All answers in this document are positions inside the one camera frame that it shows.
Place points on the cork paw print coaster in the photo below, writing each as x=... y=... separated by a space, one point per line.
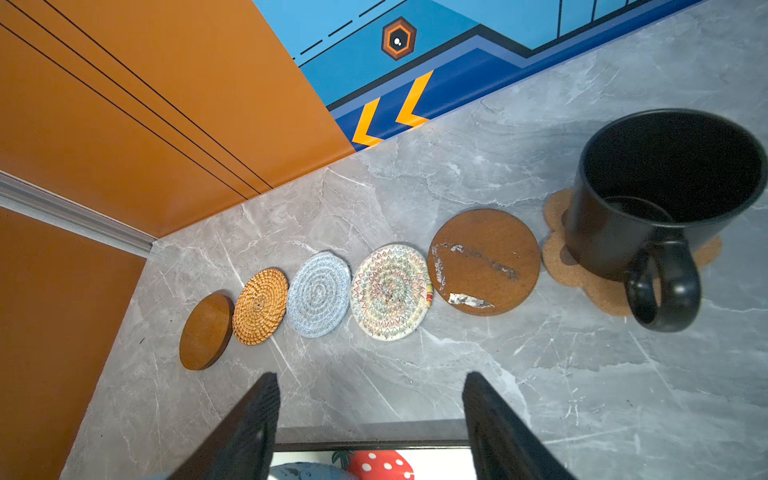
x=600 y=288

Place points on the light brown wooden coaster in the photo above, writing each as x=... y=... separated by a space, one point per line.
x=207 y=332

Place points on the blue mug back middle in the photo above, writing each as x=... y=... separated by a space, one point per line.
x=309 y=471

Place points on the grey blue rope coaster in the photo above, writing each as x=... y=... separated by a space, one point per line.
x=318 y=299

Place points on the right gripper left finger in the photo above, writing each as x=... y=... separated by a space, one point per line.
x=242 y=445

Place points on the white strawberry serving tray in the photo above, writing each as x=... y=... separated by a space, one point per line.
x=385 y=461

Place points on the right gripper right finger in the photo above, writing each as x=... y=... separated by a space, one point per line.
x=502 y=446

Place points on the black mug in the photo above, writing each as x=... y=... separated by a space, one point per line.
x=651 y=189

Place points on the multicolour woven coaster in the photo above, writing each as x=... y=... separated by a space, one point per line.
x=391 y=292

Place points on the dark brown wooden coaster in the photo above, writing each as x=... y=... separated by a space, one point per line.
x=484 y=262

